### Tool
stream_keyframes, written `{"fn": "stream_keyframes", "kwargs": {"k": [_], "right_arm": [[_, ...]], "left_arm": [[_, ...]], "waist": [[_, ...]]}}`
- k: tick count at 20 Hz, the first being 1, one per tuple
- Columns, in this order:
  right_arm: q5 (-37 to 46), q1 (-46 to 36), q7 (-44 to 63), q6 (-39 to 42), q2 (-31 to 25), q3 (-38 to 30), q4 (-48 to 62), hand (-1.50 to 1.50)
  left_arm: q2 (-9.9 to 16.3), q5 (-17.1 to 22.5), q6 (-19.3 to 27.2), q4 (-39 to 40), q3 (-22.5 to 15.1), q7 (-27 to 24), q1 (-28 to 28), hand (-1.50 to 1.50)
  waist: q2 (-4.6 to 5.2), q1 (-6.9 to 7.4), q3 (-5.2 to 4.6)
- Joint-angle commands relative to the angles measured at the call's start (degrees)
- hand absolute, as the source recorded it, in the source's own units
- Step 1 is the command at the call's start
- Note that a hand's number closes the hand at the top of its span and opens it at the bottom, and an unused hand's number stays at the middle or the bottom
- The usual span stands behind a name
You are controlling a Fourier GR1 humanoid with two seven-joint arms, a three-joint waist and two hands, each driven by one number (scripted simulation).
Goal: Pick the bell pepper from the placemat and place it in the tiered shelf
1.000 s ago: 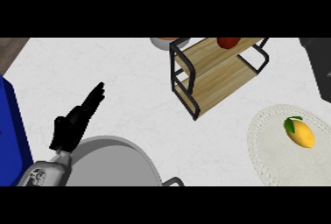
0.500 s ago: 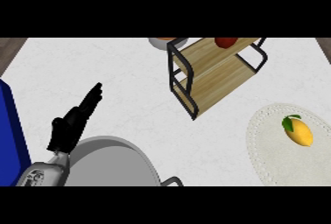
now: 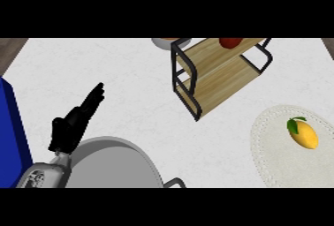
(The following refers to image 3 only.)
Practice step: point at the white oval placemat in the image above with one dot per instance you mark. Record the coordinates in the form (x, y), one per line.
(291, 153)

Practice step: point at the wooden tiered shelf black frame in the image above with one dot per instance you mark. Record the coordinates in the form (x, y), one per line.
(217, 73)

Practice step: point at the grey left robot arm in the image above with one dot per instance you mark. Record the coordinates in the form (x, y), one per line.
(45, 173)

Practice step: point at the grey bowl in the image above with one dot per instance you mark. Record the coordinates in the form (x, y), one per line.
(167, 43)

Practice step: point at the blue box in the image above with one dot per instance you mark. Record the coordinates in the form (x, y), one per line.
(10, 138)

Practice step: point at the red round fruit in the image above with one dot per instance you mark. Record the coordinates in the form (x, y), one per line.
(230, 42)

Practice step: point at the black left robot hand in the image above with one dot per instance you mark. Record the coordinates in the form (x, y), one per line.
(71, 123)

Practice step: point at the grey metal pot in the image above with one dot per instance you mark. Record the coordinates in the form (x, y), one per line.
(110, 164)

